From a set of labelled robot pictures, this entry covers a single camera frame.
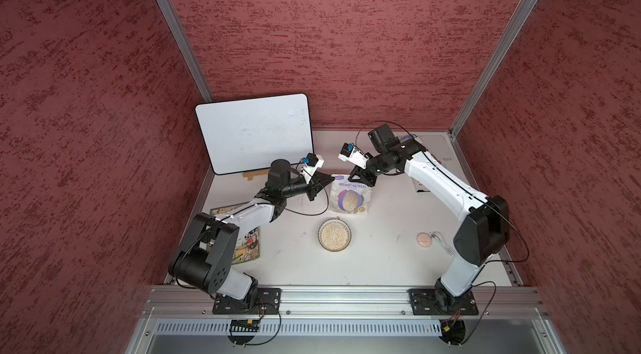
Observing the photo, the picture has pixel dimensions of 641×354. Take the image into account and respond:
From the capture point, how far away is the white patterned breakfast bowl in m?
0.83

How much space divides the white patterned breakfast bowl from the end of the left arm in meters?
0.16

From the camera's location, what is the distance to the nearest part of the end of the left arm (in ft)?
2.24
